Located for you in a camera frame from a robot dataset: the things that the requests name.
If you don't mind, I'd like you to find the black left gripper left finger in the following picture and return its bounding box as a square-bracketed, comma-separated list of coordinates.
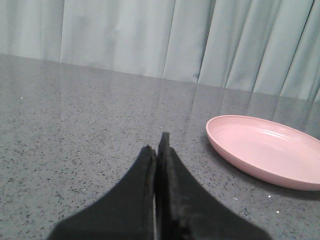
[48, 146, 157, 240]

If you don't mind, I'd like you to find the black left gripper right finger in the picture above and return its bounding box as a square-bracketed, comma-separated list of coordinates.
[155, 132, 271, 240]

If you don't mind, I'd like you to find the pale green curtain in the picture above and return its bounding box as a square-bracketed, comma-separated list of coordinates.
[0, 0, 320, 101]

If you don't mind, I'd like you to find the pink plate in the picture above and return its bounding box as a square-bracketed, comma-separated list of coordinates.
[206, 115, 320, 191]

